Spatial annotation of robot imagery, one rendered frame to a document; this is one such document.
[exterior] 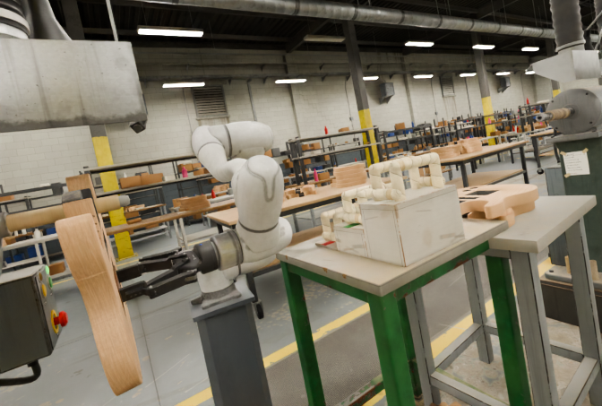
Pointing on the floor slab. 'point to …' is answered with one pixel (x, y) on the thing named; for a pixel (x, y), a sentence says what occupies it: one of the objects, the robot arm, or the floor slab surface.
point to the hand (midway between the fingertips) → (120, 285)
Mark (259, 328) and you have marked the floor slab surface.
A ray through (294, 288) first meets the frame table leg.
